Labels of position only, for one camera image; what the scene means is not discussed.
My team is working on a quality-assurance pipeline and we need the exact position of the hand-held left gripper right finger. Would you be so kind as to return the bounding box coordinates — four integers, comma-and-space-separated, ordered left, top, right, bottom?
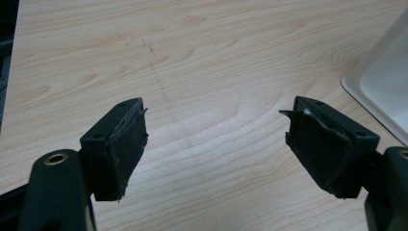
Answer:
278, 95, 408, 231

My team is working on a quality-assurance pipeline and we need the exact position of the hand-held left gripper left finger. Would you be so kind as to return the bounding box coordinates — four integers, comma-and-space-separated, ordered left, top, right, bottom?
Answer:
17, 97, 149, 231

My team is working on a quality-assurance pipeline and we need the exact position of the white plastic tray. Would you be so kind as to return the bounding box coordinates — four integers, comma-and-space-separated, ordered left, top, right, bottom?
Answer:
341, 9, 408, 147

